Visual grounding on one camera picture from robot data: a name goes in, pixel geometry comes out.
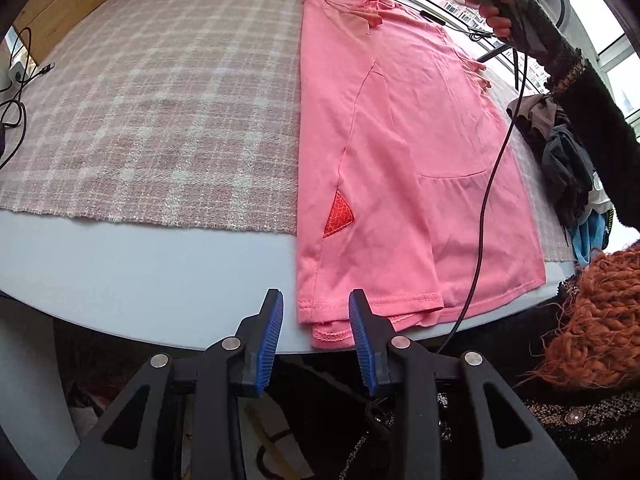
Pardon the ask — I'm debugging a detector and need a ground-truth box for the black charger cable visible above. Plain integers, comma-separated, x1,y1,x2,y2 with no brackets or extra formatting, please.
0,27,54,168

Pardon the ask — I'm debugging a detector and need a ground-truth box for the black mini tripod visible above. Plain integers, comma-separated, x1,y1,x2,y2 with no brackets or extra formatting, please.
477,44,522,88

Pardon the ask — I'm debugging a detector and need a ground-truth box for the pine plank panel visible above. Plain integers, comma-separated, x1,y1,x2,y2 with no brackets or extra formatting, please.
12,0,138,61

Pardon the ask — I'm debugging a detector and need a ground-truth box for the pink plaid blanket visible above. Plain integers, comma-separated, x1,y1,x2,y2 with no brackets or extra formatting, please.
0,0,581,263

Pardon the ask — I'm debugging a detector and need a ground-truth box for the pink t-shirt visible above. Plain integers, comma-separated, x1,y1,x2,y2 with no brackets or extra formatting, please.
295,0,547,352

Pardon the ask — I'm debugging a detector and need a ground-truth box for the white garment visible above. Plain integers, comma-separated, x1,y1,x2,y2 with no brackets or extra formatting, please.
587,172,615,216

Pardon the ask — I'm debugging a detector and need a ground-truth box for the person's right hand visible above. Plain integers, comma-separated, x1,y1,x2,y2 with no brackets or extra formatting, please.
465,0,514,39

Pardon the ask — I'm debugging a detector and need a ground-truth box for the person's right forearm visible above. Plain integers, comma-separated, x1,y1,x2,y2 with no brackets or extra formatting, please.
505,0,640,233

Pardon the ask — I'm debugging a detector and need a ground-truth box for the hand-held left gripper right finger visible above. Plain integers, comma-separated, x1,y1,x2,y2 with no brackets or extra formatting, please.
348,288,578,480

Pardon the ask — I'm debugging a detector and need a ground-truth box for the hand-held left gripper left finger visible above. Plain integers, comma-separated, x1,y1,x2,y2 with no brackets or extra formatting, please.
56,288,285,480

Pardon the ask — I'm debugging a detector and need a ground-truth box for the dark grey garment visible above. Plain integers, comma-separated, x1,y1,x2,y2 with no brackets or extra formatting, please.
540,122,601,228

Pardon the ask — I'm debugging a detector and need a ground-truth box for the ring light cable with remote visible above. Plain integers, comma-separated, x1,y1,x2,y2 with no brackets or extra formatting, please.
420,7,493,41

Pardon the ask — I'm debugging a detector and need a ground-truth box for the orange knitted scarf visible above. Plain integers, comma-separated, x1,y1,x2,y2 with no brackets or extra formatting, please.
515,245,640,391

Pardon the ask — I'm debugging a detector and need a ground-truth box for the blue garment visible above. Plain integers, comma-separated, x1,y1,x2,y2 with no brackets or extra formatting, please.
567,212,608,266

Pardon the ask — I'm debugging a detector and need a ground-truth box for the person's dark tweed jacket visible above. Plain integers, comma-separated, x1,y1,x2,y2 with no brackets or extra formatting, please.
345,272,640,480

